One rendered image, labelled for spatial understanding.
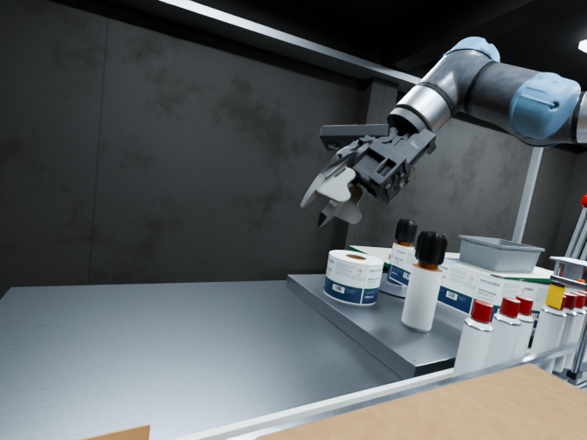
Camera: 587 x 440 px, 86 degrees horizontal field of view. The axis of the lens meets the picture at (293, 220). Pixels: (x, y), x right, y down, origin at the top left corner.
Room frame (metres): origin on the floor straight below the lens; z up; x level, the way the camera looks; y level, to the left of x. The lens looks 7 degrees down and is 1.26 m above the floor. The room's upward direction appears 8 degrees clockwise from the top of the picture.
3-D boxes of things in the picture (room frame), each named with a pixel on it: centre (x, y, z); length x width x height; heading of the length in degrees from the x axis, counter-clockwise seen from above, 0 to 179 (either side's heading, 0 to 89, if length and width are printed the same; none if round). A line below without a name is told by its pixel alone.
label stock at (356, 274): (1.15, -0.25, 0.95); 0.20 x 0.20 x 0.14
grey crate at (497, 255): (2.71, -1.80, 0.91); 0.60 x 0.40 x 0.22; 116
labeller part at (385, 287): (1.35, -0.49, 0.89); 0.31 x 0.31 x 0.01
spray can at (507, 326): (0.66, -0.49, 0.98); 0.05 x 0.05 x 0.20
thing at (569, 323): (0.80, -0.73, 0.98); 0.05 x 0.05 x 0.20
